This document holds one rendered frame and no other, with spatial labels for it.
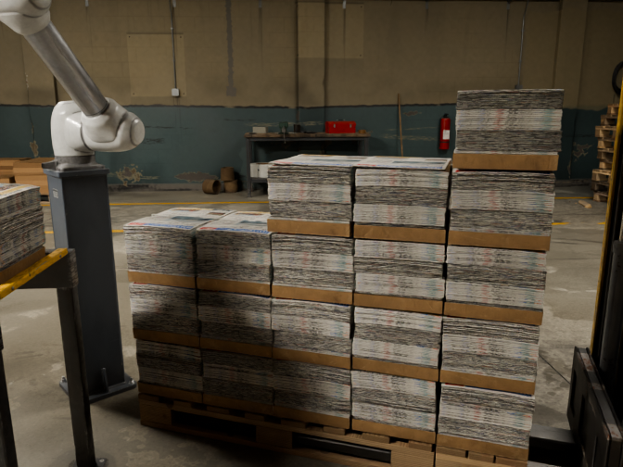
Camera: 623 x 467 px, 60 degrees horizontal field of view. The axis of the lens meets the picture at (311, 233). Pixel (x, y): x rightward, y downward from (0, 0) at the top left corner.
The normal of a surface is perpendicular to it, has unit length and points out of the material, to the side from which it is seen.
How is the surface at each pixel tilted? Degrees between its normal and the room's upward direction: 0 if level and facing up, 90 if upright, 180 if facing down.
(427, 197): 90
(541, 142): 90
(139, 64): 90
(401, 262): 90
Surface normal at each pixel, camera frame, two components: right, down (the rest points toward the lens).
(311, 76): 0.06, 0.22
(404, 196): -0.29, 0.21
